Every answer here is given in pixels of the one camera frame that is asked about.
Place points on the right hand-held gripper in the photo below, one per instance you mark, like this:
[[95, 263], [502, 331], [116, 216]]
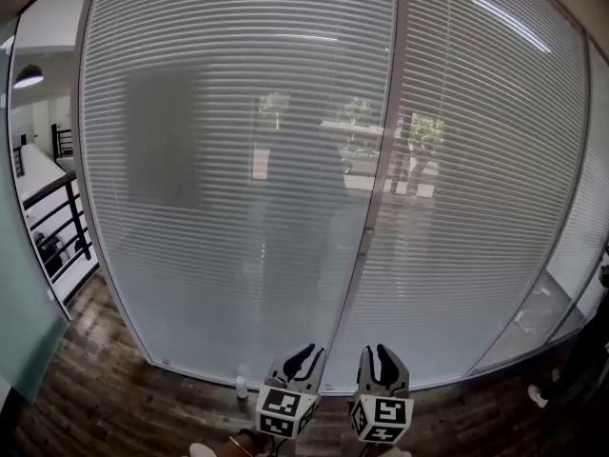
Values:
[[380, 417]]

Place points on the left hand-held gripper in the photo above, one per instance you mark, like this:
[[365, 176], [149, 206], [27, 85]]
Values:
[[285, 412]]

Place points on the glass door with blinds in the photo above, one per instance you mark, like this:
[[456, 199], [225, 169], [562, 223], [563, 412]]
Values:
[[190, 207]]

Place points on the person's left forearm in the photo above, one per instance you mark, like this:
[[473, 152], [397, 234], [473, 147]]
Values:
[[249, 445]]

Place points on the person's right forearm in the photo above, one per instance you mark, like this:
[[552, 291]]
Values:
[[387, 451]]

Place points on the small white bottle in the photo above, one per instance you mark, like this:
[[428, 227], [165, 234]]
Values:
[[241, 388]]

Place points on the grey metal window mullion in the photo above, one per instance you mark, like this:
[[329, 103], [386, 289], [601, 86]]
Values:
[[387, 112]]

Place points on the frosted glass door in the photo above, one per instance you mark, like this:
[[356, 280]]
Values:
[[24, 303]]

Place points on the short black metal railing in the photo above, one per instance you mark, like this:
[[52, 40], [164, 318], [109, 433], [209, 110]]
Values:
[[62, 141]]

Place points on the black pendant lamp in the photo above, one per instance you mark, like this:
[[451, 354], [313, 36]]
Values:
[[28, 75]]

